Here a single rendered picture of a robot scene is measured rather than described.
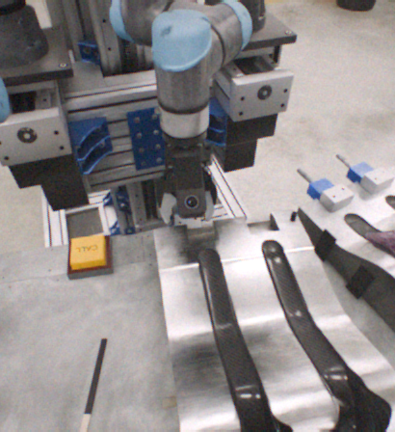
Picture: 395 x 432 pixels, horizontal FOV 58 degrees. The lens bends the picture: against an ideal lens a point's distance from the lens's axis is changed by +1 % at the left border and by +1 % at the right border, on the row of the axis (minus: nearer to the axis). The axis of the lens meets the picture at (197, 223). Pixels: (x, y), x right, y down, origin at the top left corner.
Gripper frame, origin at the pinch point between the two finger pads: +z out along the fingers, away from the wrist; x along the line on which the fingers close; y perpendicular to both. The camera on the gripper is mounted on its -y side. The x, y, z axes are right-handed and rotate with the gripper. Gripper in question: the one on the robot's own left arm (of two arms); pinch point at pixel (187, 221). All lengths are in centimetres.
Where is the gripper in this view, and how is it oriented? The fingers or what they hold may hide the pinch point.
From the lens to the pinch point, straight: 69.5
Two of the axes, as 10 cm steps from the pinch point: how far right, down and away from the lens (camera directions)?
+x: -10.0, 0.5, -0.4
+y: -0.7, -7.5, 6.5
